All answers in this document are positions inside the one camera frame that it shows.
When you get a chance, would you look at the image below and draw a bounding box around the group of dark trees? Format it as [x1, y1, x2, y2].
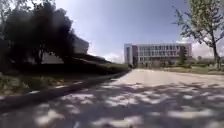
[0, 0, 80, 68]

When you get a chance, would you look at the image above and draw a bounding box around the dark kerb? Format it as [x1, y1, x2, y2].
[0, 70, 132, 114]

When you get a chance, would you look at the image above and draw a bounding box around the thin leafy tree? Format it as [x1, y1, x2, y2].
[172, 0, 224, 71]

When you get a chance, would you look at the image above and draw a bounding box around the grass verge with dry patches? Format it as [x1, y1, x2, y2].
[0, 63, 129, 100]

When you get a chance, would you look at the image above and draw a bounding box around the grey building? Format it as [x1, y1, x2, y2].
[41, 34, 91, 65]

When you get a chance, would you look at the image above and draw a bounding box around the grass strip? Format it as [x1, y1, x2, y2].
[159, 64, 224, 76]

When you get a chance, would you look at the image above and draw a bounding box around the pale concrete pavement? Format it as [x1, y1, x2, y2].
[0, 68, 224, 128]

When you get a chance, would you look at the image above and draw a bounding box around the large building with window rows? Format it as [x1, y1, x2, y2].
[123, 42, 193, 66]

